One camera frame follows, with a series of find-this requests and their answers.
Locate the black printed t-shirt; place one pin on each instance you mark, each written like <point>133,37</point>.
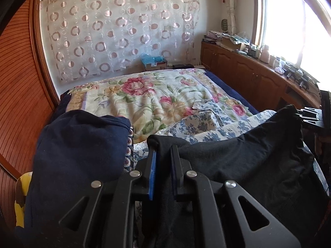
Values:
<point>258,160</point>

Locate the flat cardboard box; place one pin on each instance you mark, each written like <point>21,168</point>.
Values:
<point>230,44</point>

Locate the small dark desk fan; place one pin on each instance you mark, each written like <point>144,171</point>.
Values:
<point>225,24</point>

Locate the clutter on cabinet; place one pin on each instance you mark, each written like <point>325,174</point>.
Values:
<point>239,38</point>

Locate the yellow plush toy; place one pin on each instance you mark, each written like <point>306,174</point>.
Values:
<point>22,188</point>

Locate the wooden slatted wardrobe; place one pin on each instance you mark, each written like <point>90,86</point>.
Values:
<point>23,82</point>

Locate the small cardboard box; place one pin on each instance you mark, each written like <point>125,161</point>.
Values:
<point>155,66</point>

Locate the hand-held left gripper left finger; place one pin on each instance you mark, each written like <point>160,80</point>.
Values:
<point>152,175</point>

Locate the flat black box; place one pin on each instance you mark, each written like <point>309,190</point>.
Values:
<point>183,66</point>

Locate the white cup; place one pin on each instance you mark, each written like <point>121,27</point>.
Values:
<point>272,60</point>

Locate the black tools on cabinet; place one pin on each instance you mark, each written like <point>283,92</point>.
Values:
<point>298,77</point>

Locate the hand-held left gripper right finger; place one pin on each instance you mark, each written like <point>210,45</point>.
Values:
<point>173,175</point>

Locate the sheer circle-pattern curtain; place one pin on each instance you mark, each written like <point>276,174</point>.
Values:
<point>116,31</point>

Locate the patterned window curtain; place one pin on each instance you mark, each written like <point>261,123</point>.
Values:
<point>230,5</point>

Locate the white plastic bottle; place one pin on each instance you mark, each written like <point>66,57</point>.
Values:
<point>265,54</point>

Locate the patterned woven cloth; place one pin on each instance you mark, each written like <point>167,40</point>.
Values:
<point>128,147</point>

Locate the pile of pink items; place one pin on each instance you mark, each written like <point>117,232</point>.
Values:
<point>212,36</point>

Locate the long wooden cabinet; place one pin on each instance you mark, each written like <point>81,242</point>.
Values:
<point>245,75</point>

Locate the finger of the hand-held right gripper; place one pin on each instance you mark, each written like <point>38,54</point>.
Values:
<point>314,123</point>
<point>311,113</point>

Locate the wooden-framed window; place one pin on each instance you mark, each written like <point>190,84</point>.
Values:
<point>292,23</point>

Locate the navy blue garment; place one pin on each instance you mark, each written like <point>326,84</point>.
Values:
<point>77,147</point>

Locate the pink floral bedsheet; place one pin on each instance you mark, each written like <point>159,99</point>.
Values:
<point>144,95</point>

